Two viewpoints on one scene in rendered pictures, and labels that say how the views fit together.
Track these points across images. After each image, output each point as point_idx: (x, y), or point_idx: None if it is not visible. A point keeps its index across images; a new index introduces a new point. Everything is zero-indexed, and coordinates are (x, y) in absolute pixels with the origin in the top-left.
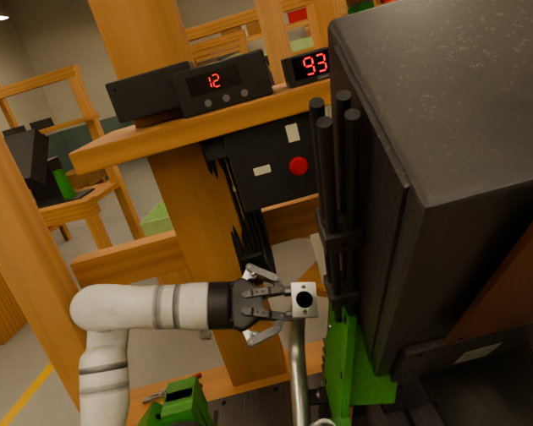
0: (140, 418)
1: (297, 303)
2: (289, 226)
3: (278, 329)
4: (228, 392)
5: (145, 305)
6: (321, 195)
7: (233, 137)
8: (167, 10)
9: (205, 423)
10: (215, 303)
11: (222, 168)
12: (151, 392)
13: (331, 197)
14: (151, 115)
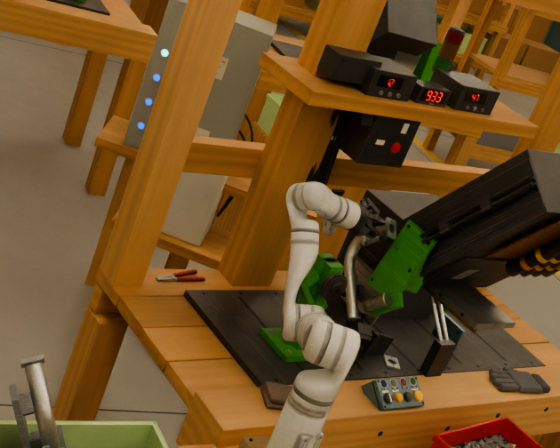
0: (164, 291)
1: None
2: None
3: (378, 240)
4: (230, 289)
5: (337, 204)
6: (500, 194)
7: (381, 117)
8: (376, 20)
9: None
10: (363, 215)
11: (337, 123)
12: (156, 275)
13: (509, 197)
14: None
